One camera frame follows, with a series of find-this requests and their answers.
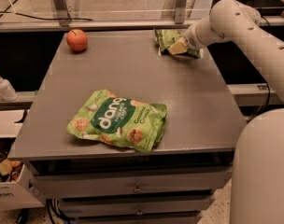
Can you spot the white pump sanitizer bottle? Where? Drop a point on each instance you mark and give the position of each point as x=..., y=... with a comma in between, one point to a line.
x=7, y=91

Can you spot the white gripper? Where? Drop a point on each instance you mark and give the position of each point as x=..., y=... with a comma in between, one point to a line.
x=191, y=38

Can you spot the grey drawer cabinet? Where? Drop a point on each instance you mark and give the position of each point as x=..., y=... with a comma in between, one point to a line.
x=94, y=183

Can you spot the grey metal rail frame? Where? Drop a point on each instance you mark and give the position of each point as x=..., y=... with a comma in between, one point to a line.
x=62, y=15

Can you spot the green jalapeno chip bag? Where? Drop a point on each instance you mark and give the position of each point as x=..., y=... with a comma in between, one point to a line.
x=165, y=38

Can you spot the white cardboard box with snacks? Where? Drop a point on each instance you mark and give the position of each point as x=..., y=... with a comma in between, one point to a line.
x=16, y=191

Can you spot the green dang rice chips bag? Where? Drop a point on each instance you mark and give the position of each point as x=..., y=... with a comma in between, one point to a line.
x=119, y=122

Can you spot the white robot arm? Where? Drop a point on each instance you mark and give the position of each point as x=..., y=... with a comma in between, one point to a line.
x=257, y=192

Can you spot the red apple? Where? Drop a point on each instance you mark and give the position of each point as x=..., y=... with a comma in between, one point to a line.
x=77, y=40

